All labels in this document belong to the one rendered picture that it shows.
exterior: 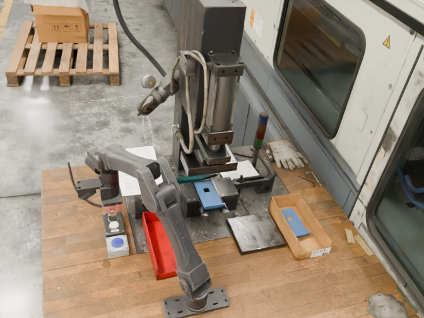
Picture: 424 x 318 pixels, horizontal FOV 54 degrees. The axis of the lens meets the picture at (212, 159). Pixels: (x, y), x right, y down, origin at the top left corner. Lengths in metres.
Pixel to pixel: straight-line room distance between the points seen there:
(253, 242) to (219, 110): 0.49
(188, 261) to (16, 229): 1.80
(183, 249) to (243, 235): 0.38
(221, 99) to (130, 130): 2.30
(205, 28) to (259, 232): 0.73
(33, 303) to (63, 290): 1.10
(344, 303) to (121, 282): 0.71
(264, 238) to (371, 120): 0.61
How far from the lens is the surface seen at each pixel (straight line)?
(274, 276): 1.46
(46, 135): 3.57
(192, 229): 1.54
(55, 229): 1.58
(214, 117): 1.34
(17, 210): 2.98
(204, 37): 1.28
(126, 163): 1.22
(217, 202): 1.52
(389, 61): 1.63
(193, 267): 1.23
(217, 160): 1.41
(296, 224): 1.63
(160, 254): 1.46
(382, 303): 1.51
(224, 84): 1.27
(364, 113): 1.75
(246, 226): 1.55
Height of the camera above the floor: 2.05
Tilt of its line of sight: 39 degrees down
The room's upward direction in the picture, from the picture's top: 7 degrees clockwise
